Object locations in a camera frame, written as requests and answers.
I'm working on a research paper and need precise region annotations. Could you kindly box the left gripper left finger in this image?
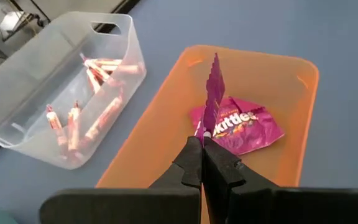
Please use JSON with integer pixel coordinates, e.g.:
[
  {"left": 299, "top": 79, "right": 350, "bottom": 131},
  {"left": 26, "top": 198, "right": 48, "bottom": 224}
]
[{"left": 39, "top": 136, "right": 203, "bottom": 224}]

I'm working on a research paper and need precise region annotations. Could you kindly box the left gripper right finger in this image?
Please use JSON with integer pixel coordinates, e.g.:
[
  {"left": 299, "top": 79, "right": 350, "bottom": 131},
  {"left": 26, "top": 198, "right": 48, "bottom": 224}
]
[{"left": 203, "top": 136, "right": 358, "bottom": 224}]

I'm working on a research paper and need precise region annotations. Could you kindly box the purple Skittles candy packet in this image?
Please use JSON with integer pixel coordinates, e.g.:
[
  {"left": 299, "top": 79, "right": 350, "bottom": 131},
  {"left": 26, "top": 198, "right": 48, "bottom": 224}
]
[
  {"left": 193, "top": 52, "right": 226, "bottom": 146},
  {"left": 188, "top": 96, "right": 285, "bottom": 156}
]

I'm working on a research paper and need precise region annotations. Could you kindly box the orange plastic bin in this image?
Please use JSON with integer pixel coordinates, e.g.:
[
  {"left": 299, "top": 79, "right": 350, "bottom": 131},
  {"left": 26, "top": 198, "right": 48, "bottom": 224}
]
[{"left": 94, "top": 44, "right": 320, "bottom": 224}]

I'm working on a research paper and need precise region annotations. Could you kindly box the clear plastic bin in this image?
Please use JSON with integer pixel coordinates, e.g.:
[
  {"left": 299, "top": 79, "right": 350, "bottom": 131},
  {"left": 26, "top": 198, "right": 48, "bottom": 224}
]
[{"left": 0, "top": 11, "right": 147, "bottom": 170}]

